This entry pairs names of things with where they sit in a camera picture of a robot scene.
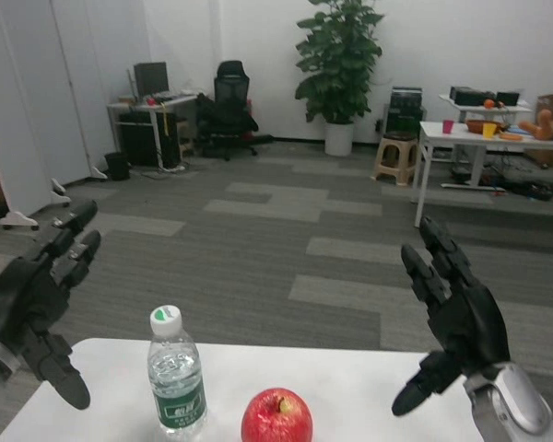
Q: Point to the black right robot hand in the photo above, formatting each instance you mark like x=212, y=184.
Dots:
x=470, y=322

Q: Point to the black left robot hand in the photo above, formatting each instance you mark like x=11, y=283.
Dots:
x=23, y=299

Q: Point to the clear plastic water bottle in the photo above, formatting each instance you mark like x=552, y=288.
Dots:
x=177, y=368

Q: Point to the white partition panel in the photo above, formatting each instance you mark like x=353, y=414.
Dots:
x=50, y=92
x=4, y=138

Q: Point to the black waste bin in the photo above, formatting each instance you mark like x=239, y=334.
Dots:
x=117, y=166

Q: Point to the beige plastic stool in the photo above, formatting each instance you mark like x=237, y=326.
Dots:
x=396, y=154

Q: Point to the white table with thin legs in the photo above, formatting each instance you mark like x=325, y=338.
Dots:
x=442, y=136

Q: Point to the orange toy carrot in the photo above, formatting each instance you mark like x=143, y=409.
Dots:
x=510, y=136

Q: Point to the yellow cup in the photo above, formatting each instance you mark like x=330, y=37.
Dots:
x=489, y=131

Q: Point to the brown bowl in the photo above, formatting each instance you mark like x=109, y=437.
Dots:
x=474, y=126

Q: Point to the pink cup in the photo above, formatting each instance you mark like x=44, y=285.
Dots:
x=448, y=127

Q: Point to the white power strip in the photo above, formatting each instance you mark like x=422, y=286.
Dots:
x=171, y=169

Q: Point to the orange plush toy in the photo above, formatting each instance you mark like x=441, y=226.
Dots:
x=544, y=126

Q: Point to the white desk with T-foot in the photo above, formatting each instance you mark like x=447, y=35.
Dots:
x=488, y=109

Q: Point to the red apple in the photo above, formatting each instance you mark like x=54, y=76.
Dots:
x=276, y=419

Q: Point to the orange fruit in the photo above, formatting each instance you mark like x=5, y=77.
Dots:
x=489, y=104

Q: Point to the black equipment stack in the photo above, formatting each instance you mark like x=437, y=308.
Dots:
x=405, y=110

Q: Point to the white plant pot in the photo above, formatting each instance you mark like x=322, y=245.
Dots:
x=339, y=138

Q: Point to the large black equipment box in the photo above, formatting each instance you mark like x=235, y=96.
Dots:
x=470, y=96

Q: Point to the small black equipment box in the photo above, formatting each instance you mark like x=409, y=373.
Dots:
x=508, y=99

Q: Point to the white computer desk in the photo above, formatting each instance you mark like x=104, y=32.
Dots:
x=143, y=104

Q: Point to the black monitor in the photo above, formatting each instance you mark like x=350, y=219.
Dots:
x=151, y=78

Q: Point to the black office chair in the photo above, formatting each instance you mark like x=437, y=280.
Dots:
x=230, y=110

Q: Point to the green leafy plant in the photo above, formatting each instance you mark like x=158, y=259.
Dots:
x=338, y=60

